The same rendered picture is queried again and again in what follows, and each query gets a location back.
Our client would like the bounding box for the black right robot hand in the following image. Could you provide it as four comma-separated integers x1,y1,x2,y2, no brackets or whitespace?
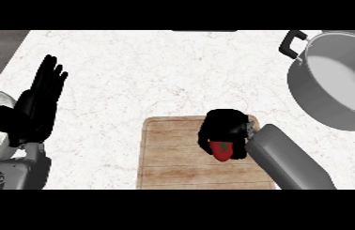
197,108,251,161

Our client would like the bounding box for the wooden cutting board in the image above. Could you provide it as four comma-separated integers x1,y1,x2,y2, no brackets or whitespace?
136,115,278,191

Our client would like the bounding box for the grey metal pot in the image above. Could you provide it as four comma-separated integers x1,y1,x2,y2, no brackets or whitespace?
276,30,355,132

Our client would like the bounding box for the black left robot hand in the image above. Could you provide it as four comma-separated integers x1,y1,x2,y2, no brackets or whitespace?
0,54,69,148

